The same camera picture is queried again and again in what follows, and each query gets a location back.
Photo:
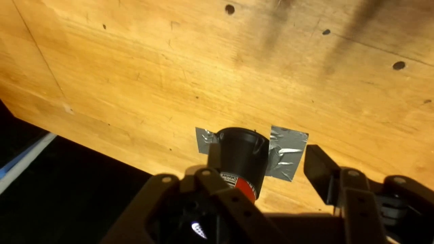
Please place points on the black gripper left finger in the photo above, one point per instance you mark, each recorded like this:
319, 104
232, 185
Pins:
212, 212

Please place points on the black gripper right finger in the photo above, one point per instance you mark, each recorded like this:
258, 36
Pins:
361, 208

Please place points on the black cup with red label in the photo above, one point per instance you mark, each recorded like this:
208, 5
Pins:
239, 158

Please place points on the white blue strip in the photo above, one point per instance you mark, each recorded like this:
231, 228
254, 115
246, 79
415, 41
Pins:
22, 163

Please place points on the grey duct tape piece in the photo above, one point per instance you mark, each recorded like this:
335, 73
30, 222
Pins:
286, 154
205, 140

